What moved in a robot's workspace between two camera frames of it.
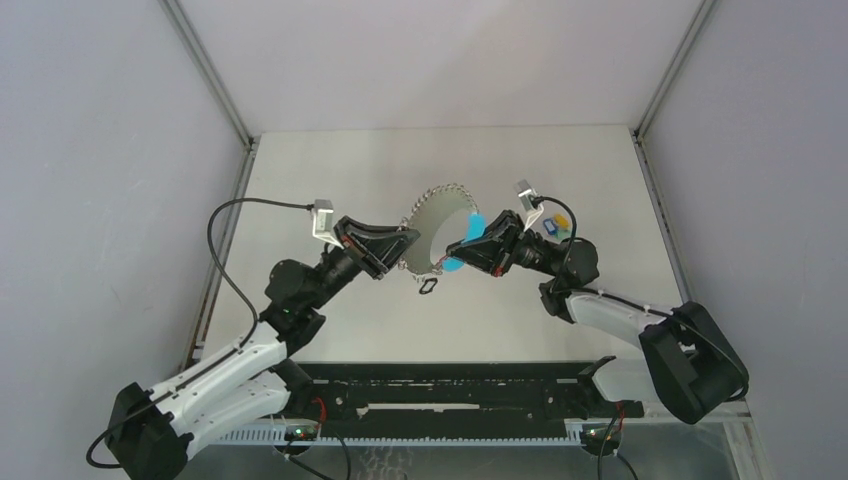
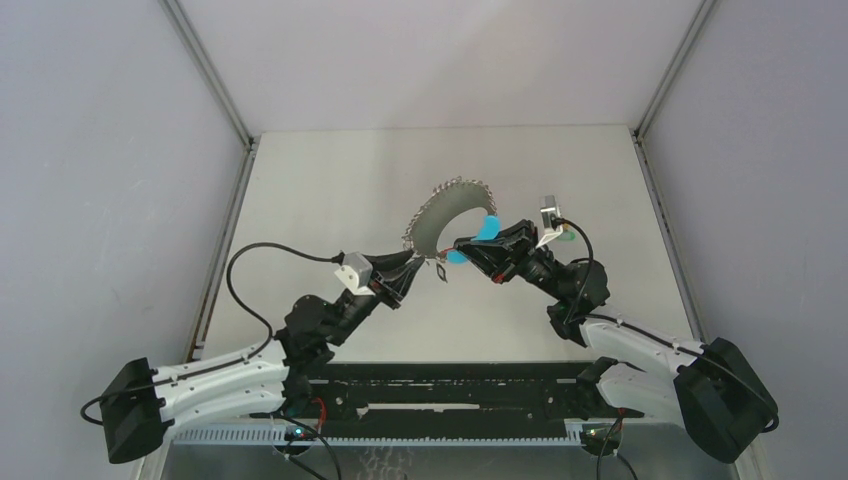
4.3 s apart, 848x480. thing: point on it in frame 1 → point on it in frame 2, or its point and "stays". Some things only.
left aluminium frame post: [220, 89] stays
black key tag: [428, 285] → [444, 273]
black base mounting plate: [463, 398] stays
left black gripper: [373, 248] → [398, 285]
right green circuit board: [598, 435] stays
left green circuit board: [301, 433] stays
